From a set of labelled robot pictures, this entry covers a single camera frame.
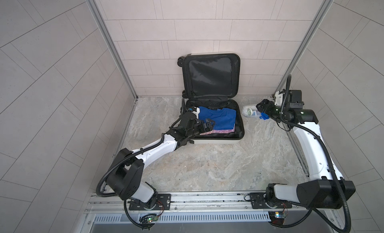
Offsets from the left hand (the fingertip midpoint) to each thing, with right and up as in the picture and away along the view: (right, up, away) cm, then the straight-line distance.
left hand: (213, 122), depth 80 cm
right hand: (+24, +9, -4) cm, 26 cm away
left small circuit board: (-29, -41, -15) cm, 52 cm away
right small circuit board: (+28, -43, -12) cm, 52 cm away
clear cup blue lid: (+19, +6, -3) cm, 21 cm away
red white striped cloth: (+4, -7, +11) cm, 14 cm away
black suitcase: (+2, +26, +18) cm, 32 cm away
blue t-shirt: (+8, +1, +14) cm, 16 cm away
